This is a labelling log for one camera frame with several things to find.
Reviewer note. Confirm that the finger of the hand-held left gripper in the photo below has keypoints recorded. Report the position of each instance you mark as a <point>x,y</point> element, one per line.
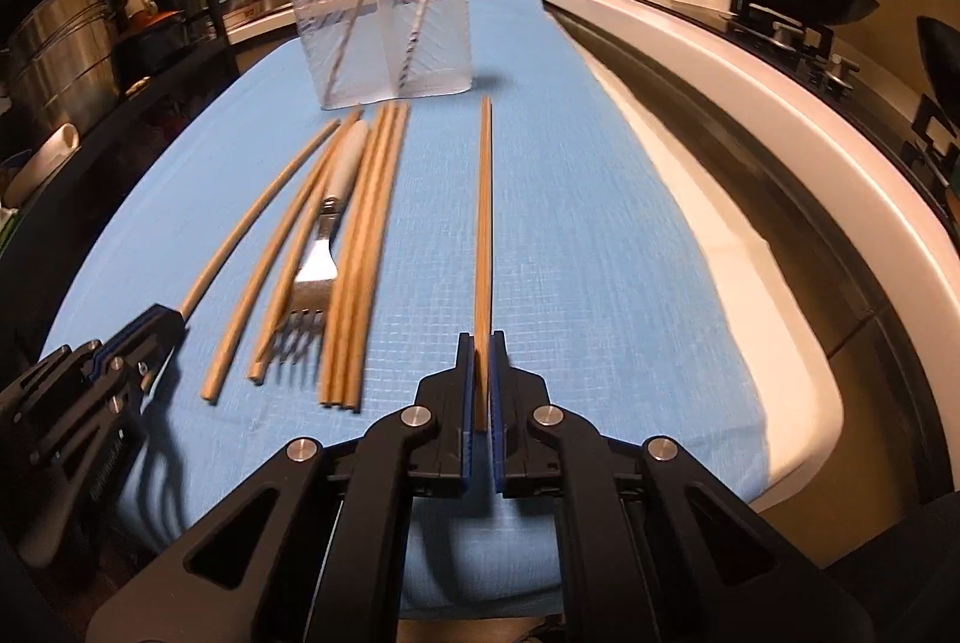
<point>112,343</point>
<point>161,335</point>

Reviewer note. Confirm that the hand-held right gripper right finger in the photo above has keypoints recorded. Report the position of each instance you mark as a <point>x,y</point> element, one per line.
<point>499,388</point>

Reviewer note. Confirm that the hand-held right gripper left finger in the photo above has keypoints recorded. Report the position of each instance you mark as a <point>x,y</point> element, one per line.
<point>466,388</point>

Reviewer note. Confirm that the bundle of wooden chopsticks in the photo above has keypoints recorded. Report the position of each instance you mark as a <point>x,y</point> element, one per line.
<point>367,283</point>

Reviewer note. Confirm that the long wooden chopstick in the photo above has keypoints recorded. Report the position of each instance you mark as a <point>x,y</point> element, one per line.
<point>484,223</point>
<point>247,215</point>

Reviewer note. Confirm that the clear plastic utensil holder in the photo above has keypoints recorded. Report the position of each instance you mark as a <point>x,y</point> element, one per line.
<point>315,12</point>

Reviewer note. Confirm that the blue table cloth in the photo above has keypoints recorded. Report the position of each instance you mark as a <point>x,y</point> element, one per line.
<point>562,238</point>

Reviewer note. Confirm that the large steel pot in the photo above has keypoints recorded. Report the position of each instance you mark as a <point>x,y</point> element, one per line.
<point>60,57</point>

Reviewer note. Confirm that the orange lidded pot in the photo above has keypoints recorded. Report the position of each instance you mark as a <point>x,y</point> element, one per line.
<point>154,39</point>

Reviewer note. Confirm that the white kitchen countertop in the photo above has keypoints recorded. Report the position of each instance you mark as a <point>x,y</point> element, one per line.
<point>787,110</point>

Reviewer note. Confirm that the black gas stove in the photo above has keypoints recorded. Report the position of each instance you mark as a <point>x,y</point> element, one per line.
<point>712,12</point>

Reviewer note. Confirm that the small black wok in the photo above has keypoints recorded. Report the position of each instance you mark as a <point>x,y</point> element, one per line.
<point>941,50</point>

